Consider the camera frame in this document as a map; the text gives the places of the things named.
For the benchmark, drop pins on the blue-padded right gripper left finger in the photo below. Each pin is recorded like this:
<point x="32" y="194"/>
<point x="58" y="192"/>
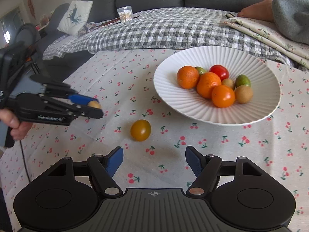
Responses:
<point x="102" y="169"/>

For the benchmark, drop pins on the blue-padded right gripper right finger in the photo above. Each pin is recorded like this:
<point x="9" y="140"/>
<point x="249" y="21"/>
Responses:
<point x="205" y="168"/>

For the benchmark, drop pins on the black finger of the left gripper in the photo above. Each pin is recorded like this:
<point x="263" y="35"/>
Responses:
<point x="65" y="109"/>

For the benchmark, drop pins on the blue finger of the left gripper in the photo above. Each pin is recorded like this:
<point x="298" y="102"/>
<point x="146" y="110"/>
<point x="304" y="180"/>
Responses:
<point x="53" y="88"/>

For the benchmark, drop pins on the orange tomato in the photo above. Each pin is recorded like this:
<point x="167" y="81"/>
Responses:
<point x="223" y="96"/>

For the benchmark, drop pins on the orange tangerine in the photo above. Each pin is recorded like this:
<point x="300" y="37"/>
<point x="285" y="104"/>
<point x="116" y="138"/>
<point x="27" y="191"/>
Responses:
<point x="187" y="77"/>
<point x="207" y="82"/>

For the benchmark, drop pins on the small tan longan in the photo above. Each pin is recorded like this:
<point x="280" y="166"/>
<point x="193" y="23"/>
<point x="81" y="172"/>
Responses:
<point x="229" y="82"/>

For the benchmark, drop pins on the green fruit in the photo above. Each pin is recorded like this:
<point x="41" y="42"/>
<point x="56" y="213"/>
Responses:
<point x="242" y="80"/>
<point x="201" y="70"/>

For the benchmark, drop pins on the person's left hand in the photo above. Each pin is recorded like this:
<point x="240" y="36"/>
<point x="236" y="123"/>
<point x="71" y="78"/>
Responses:
<point x="19" y="129"/>

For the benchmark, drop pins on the brownish green tomato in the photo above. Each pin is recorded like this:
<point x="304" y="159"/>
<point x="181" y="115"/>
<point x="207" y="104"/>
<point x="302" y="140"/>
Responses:
<point x="140" y="130"/>

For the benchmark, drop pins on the cherry print tablecloth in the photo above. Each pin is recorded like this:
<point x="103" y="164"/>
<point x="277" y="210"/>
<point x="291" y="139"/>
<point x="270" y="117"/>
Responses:
<point x="122" y="81"/>

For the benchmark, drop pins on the white cushion with blue print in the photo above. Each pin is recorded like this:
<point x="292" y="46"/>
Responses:
<point x="75" y="17"/>

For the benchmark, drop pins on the red tomato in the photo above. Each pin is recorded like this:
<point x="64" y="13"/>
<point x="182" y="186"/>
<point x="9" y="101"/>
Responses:
<point x="219" y="70"/>

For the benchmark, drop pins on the white ribbed plate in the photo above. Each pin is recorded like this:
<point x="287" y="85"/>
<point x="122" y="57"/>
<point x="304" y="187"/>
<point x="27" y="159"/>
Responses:
<point x="265" y="86"/>

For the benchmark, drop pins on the grey checkered blanket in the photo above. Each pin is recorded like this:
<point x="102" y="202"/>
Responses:
<point x="170" y="28"/>

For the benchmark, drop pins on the folded floral cloth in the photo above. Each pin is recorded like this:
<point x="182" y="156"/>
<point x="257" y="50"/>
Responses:
<point x="268" y="34"/>

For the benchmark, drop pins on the bare foot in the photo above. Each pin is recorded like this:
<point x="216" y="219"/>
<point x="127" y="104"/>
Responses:
<point x="259" y="11"/>

